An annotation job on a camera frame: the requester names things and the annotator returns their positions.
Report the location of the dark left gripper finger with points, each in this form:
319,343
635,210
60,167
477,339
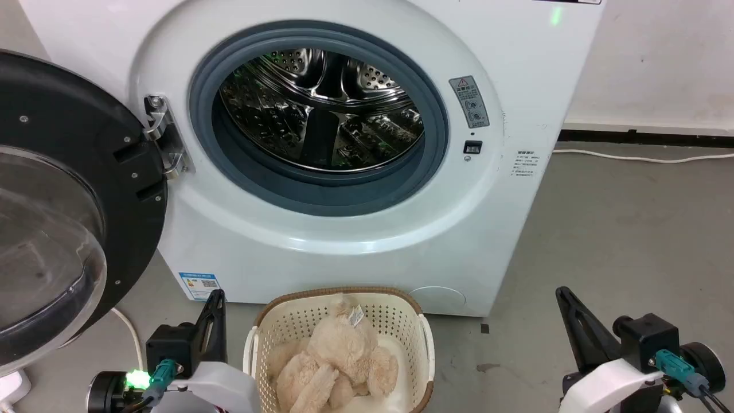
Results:
200,344
218,338

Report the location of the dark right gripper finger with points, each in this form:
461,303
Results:
596,335
573,335

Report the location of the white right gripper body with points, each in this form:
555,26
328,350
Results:
608,387

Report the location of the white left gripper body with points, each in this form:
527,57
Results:
218,387

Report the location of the black round right gripper motor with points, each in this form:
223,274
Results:
706,364

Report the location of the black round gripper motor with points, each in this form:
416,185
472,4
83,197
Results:
706,364
106,393

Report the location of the black round left gripper motor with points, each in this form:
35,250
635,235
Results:
106,393

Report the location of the white front-load washing machine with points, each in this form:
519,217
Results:
355,264

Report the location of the blue energy label sticker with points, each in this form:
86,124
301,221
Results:
199,285

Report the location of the beige plush toy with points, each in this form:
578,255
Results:
338,361

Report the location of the round filter cover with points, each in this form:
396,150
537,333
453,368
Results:
437,298

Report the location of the grey rubber door gasket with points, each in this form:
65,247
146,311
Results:
252,178

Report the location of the small text notice sticker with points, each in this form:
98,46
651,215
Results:
527,163

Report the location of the cream perforated laundry basket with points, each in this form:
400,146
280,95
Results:
395,321

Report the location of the white power strip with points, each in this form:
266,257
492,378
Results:
12,393

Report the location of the metal door hinge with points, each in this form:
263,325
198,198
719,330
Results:
166,140

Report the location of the black round washer door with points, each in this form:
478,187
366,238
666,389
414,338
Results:
63,189

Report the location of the black door lock latch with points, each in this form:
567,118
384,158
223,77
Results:
472,147

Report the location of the stainless steel washer drum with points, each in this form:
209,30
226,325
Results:
321,109

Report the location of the grey warning sticker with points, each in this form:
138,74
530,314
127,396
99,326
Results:
469,101

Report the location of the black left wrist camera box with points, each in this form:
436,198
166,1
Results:
169,344

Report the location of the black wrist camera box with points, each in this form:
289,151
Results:
169,344
648,338

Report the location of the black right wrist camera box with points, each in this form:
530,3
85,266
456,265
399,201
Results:
648,338

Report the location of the black wall baseboard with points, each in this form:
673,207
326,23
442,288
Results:
648,138

